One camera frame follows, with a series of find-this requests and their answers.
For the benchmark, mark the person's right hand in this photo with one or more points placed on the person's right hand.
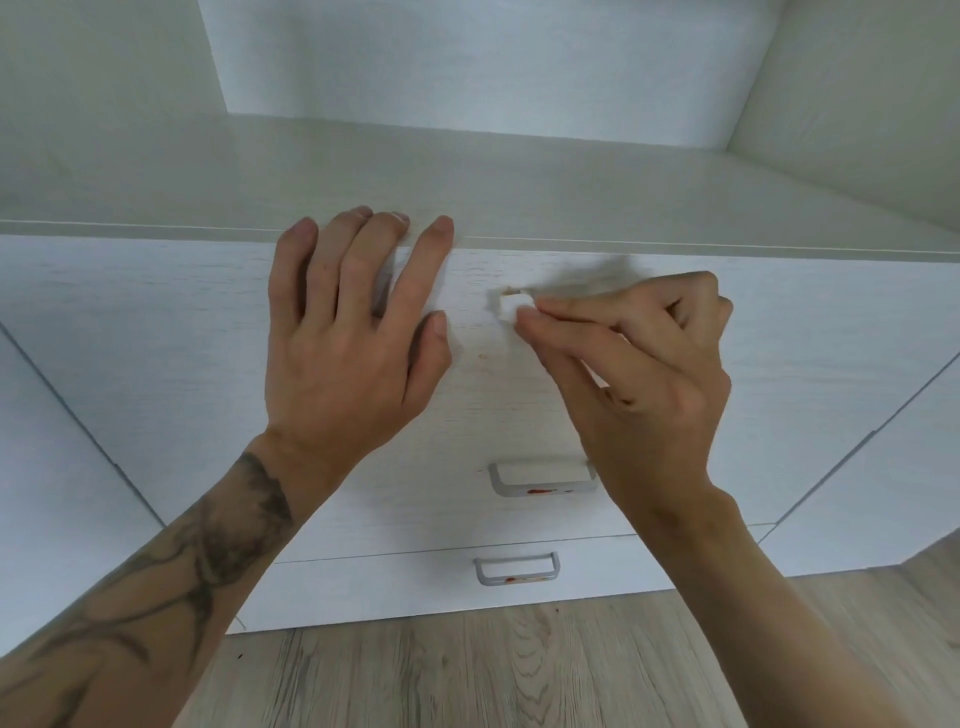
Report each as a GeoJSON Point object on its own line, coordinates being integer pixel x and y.
{"type": "Point", "coordinates": [652, 412]}

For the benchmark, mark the person's left hand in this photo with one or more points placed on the person's left hand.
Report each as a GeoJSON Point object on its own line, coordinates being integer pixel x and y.
{"type": "Point", "coordinates": [337, 375]}

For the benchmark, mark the white stained wipe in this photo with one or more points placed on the white stained wipe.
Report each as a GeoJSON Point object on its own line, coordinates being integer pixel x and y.
{"type": "Point", "coordinates": [506, 307]}

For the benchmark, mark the white wooden cabinet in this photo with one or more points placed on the white wooden cabinet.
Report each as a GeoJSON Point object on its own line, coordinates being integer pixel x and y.
{"type": "Point", "coordinates": [525, 180]}

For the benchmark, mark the person's right forearm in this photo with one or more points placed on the person's right forearm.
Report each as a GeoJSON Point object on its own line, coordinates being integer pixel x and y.
{"type": "Point", "coordinates": [765, 637]}

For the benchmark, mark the white cabinet door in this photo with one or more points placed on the white cabinet door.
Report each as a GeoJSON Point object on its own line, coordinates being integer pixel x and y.
{"type": "Point", "coordinates": [52, 487]}
{"type": "Point", "coordinates": [885, 502]}

